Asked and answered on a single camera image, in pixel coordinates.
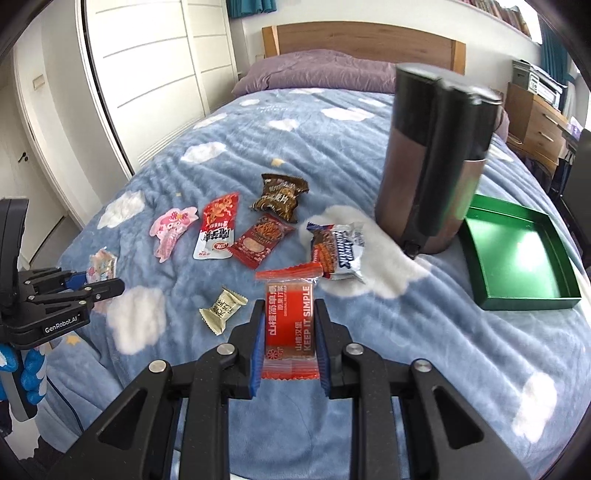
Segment pink cartoon character packet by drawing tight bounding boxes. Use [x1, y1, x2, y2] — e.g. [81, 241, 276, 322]
[149, 206, 198, 263]

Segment beige pastry packet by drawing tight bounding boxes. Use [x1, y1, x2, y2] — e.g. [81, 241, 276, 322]
[199, 286, 249, 336]

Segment pastel cartoon candy packet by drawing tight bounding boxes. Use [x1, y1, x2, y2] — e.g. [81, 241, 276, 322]
[86, 249, 118, 283]

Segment wooden headboard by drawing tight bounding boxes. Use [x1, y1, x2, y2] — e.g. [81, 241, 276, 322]
[262, 21, 467, 75]

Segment purple pillow duvet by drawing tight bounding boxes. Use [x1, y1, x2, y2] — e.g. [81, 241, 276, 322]
[232, 49, 396, 97]

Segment blue gloved left hand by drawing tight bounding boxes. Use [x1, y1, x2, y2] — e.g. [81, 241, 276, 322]
[0, 344, 48, 405]

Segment red fries snack packet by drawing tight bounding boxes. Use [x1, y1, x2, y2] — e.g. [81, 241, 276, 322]
[228, 214, 294, 270]

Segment row of books on shelf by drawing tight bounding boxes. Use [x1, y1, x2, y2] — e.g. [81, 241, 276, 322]
[461, 0, 532, 38]

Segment teal curtain left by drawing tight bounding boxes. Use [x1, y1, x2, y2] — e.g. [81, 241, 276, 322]
[226, 0, 276, 19]

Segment grey storage boxes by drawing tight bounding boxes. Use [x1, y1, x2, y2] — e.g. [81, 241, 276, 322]
[512, 60, 567, 111]

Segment dark brown chip bag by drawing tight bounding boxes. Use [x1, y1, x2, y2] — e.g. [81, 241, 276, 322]
[250, 173, 308, 224]

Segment wooden drawer nightstand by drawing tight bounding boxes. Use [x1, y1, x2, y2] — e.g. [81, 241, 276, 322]
[504, 83, 567, 176]

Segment red hawthorn candy packet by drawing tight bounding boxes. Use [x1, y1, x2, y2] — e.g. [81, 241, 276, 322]
[256, 262, 324, 381]

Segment teal curtain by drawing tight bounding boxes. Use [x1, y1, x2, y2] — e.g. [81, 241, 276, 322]
[226, 0, 276, 19]
[539, 17, 570, 85]

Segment blue white wafer packet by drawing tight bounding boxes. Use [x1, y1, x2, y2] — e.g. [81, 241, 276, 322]
[307, 222, 365, 282]

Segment red white konjac snack pouch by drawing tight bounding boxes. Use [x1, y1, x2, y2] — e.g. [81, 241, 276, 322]
[192, 192, 239, 260]

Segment teal curtain right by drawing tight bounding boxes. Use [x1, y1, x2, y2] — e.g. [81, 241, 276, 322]
[539, 17, 570, 85]

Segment blue cloud pattern blanket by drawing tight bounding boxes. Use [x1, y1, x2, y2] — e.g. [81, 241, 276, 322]
[36, 88, 590, 479]

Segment white wardrobe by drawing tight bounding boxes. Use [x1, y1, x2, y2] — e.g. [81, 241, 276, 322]
[81, 1, 238, 173]

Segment green box tray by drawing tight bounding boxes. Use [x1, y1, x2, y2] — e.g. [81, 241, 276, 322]
[459, 194, 581, 311]

